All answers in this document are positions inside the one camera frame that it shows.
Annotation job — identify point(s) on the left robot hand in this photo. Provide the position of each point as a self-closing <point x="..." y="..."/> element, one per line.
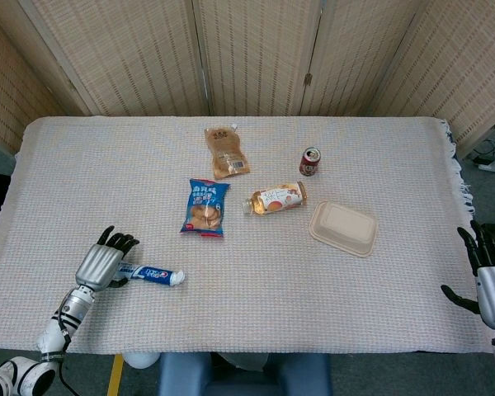
<point x="97" y="262"/>

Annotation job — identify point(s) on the blue white toothpaste tube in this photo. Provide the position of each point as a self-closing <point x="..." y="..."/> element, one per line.
<point x="152" y="274"/>

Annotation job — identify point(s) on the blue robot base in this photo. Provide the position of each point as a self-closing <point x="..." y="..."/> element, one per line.
<point x="243" y="375"/>

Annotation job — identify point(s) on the white round robot part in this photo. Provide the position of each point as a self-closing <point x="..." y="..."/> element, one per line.
<point x="141" y="359"/>

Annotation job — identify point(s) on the yellow floor tape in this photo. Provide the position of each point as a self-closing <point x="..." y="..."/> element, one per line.
<point x="115" y="377"/>

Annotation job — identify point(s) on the blue snack bag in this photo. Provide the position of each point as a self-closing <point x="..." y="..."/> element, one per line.
<point x="205" y="208"/>

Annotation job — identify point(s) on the woven white tablecloth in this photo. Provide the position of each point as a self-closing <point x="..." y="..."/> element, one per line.
<point x="247" y="297"/>

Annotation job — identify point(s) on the beige lidded food container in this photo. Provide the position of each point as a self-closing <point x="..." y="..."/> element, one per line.
<point x="344" y="229"/>

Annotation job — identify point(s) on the brown sauce pouch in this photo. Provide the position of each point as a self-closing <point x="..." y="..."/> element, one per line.
<point x="227" y="152"/>

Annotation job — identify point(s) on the tea bottle with peach label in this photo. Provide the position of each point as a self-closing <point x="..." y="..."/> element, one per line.
<point x="278" y="198"/>

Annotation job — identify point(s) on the beige folding screen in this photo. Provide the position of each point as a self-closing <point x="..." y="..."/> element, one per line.
<point x="148" y="53"/>

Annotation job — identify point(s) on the red drink can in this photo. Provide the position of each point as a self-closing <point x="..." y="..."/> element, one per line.
<point x="311" y="162"/>

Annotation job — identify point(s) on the metal screen hinge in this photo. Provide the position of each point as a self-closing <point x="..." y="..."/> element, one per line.
<point x="308" y="79"/>

